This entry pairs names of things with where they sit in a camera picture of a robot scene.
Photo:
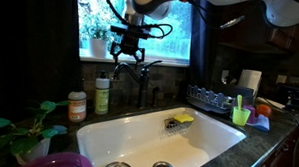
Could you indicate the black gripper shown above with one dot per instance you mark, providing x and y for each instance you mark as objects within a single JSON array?
[{"x": 129, "y": 44}]

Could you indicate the dark bronze kitchen faucet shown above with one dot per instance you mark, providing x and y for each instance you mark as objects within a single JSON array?
[{"x": 143, "y": 90}]

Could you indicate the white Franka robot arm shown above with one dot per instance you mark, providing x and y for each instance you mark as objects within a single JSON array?
[{"x": 285, "y": 11}]

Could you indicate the white kitchen sink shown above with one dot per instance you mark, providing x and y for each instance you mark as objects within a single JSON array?
[{"x": 137, "y": 139}]

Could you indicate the windowsill plant in white pot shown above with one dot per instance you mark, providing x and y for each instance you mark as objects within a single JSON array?
[{"x": 98, "y": 46}]

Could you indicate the green-label soap bottle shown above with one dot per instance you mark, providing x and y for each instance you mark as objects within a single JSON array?
[{"x": 102, "y": 95}]

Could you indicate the dark blue curtain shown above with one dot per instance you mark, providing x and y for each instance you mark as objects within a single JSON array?
[
  {"x": 200, "y": 48},
  {"x": 34, "y": 39}
]

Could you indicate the orange lidded jar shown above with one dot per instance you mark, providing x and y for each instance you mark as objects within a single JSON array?
[{"x": 77, "y": 107}]

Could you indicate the yellow sponge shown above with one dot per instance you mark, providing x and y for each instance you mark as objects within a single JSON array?
[{"x": 183, "y": 118}]

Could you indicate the blue dish rack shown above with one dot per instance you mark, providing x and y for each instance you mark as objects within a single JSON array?
[{"x": 209, "y": 99}]

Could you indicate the white paper towel roll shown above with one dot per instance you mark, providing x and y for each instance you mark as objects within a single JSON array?
[{"x": 249, "y": 80}]

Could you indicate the purple plastic bowl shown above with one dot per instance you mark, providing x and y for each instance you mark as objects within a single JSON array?
[{"x": 60, "y": 162}]

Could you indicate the yellow-green plastic cup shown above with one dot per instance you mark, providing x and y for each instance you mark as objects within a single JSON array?
[{"x": 240, "y": 117}]

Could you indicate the green plant in white pot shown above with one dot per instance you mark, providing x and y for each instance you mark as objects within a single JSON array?
[{"x": 24, "y": 144}]

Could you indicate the purple plastic cup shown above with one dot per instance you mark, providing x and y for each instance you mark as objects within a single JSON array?
[{"x": 253, "y": 113}]

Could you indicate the orange round fruit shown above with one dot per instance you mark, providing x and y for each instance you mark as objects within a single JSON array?
[{"x": 264, "y": 110}]

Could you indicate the blue striped dish cloth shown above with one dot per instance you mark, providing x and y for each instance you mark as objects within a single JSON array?
[{"x": 262, "y": 124}]

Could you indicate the black coffee machine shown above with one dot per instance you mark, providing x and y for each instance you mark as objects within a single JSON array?
[{"x": 294, "y": 97}]

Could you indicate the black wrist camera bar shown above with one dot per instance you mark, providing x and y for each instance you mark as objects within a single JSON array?
[{"x": 131, "y": 31}]

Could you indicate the white wall outlet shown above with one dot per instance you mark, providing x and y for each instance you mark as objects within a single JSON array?
[
  {"x": 281, "y": 79},
  {"x": 225, "y": 76}
]

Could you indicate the wooden wall cabinet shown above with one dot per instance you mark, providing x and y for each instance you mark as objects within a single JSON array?
[{"x": 284, "y": 38}]

